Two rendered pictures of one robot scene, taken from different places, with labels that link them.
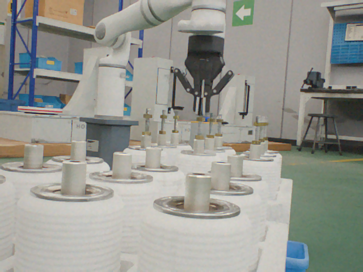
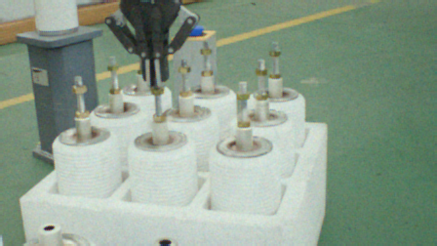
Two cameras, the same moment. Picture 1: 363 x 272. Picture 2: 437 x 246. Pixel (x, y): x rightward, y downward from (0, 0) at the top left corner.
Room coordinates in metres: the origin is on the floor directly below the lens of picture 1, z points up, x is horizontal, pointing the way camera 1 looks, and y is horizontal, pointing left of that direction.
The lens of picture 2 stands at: (0.11, -0.14, 0.57)
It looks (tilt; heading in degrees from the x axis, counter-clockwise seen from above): 20 degrees down; 6
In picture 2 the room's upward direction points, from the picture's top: 4 degrees counter-clockwise
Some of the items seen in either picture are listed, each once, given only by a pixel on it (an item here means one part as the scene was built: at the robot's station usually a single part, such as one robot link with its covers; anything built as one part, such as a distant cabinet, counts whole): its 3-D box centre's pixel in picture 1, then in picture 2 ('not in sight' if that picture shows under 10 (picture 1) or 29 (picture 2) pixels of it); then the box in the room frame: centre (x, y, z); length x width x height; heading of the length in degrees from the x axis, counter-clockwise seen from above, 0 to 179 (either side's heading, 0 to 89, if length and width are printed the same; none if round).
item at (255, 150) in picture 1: (255, 152); (244, 138); (0.91, -0.15, 0.26); 0.02 x 0.02 x 0.03
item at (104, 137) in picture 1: (106, 162); (65, 95); (1.53, 0.25, 0.15); 0.15 x 0.15 x 0.30; 48
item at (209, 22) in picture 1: (205, 21); not in sight; (0.93, -0.03, 0.52); 0.11 x 0.09 x 0.06; 166
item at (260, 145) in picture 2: (254, 158); (244, 146); (0.91, -0.15, 0.25); 0.08 x 0.08 x 0.01
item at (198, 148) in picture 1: (198, 147); (160, 132); (0.94, -0.04, 0.26); 0.02 x 0.02 x 0.03
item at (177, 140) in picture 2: (198, 153); (160, 141); (0.94, -0.04, 0.25); 0.08 x 0.08 x 0.01
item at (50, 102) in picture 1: (39, 102); not in sight; (6.10, 1.95, 0.36); 0.50 x 0.38 x 0.21; 49
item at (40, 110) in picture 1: (40, 110); not in sight; (3.21, 1.02, 0.29); 0.30 x 0.30 x 0.06
